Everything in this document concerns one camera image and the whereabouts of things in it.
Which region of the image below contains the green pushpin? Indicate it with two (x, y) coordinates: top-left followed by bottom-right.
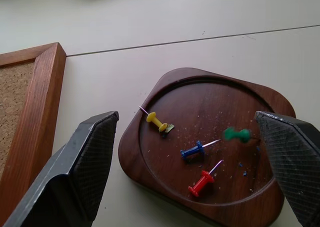
(222, 127), (252, 144)

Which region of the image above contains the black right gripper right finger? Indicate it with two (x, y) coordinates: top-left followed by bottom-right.
(253, 110), (320, 227)

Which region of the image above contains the dark wooden tray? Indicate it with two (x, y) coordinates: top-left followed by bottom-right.
(117, 67), (297, 227)

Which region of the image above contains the blue pushpin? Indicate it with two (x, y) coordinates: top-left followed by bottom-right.
(180, 138), (222, 162)

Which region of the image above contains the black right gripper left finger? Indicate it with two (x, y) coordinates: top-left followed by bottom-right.
(3, 110), (120, 227)

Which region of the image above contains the red pushpin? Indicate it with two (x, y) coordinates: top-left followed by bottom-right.
(187, 159), (224, 197)

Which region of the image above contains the wood-framed cork board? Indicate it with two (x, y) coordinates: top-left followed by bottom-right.
(0, 42), (67, 223)

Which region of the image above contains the yellow pushpin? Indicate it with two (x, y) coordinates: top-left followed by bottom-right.
(138, 105), (174, 134)

